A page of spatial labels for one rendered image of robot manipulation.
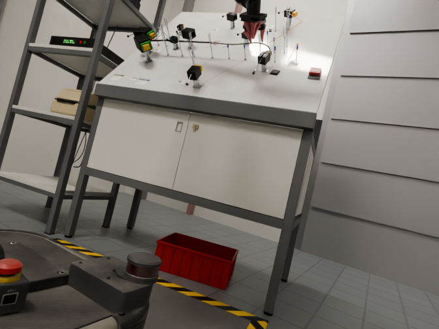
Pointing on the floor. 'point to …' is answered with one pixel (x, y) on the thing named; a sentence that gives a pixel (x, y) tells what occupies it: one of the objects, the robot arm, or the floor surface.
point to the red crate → (196, 259)
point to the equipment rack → (74, 55)
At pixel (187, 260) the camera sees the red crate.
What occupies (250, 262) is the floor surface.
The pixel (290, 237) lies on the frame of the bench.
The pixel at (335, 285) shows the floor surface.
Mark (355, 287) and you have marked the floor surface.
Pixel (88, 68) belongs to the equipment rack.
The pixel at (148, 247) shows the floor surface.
